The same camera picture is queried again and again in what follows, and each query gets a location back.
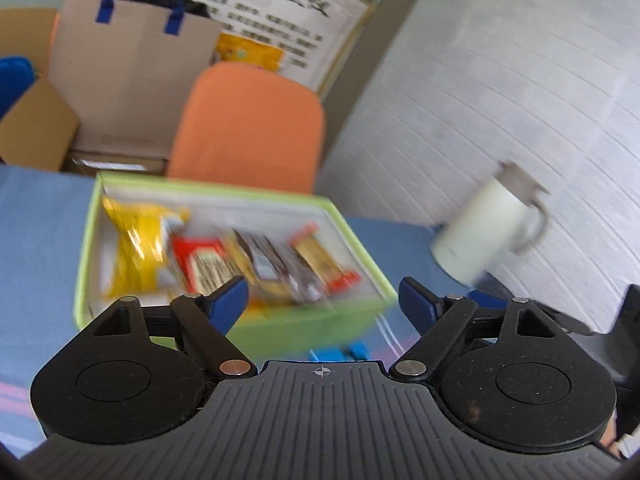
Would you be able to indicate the yellow snack bag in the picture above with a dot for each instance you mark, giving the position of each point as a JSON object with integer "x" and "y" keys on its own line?
{"x": 144, "y": 234}

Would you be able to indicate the brown snack packet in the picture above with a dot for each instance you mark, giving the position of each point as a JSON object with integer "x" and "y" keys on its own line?
{"x": 277, "y": 274}

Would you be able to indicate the green cardboard snack box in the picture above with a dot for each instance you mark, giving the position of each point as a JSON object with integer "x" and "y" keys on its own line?
{"x": 262, "y": 334}

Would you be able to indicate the red snack packet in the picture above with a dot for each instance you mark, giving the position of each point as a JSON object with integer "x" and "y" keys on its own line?
{"x": 204, "y": 262}

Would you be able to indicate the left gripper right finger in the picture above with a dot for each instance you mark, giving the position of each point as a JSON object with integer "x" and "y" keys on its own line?
{"x": 510, "y": 377}

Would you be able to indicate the white thermos jug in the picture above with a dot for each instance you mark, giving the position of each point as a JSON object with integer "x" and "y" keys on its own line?
{"x": 505, "y": 216}

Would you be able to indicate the blue object in box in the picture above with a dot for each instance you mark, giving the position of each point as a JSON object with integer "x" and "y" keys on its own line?
{"x": 17, "y": 75}

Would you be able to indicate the orange chair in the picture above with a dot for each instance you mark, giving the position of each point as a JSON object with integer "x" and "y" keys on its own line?
{"x": 243, "y": 125}

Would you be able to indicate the brown paper bag blue handles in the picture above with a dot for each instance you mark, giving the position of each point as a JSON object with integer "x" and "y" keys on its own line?
{"x": 126, "y": 69}

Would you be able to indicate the blue snack packet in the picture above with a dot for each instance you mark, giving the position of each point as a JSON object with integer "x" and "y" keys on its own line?
{"x": 354, "y": 352}

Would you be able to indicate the red gold snack bar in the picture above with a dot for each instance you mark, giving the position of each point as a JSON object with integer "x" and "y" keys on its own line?
{"x": 335, "y": 278}

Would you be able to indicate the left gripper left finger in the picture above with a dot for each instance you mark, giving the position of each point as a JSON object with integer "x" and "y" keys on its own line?
{"x": 137, "y": 372}

